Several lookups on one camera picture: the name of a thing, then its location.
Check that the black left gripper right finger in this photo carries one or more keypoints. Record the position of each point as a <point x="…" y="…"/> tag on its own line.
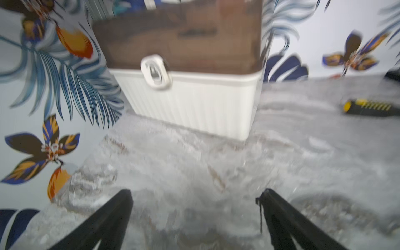
<point x="288" y="227"/>

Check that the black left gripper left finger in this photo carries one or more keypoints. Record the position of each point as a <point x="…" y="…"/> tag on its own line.
<point x="105" y="229"/>

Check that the black yellow screwdriver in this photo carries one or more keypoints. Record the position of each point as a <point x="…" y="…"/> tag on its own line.
<point x="364" y="107"/>

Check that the white box brown lid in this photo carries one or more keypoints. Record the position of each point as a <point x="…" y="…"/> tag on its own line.
<point x="196" y="64"/>

